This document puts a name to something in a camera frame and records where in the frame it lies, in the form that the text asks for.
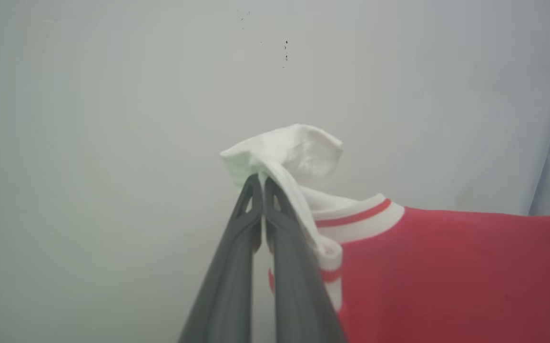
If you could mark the red and white garment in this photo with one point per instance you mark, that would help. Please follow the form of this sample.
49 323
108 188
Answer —
446 276

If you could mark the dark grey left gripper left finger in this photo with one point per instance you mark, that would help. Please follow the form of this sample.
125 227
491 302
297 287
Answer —
229 286

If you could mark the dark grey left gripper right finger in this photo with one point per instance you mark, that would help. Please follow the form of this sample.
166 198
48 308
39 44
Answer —
294 295

